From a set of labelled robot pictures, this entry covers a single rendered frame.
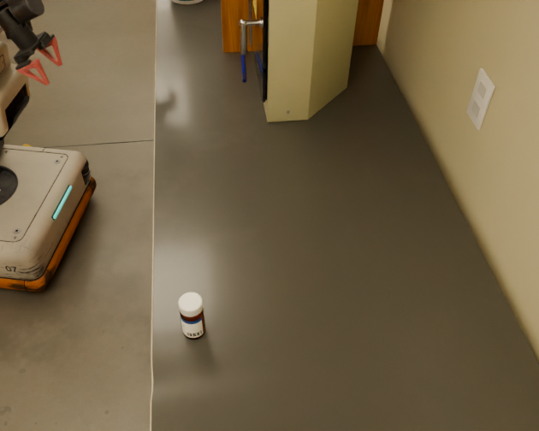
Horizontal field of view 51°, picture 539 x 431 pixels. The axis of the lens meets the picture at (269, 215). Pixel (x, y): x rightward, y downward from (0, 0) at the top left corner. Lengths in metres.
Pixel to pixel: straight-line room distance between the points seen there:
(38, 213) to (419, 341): 1.64
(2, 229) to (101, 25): 2.12
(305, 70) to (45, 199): 1.30
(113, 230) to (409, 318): 1.71
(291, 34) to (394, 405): 0.86
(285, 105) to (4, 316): 1.44
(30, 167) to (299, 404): 1.82
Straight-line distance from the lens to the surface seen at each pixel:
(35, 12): 1.62
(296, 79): 1.49
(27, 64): 1.66
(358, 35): 1.90
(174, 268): 1.20
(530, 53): 1.18
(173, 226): 1.28
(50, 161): 2.59
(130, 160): 2.94
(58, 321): 2.36
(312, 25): 1.42
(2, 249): 2.29
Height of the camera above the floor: 1.87
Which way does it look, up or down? 46 degrees down
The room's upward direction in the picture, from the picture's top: 1 degrees clockwise
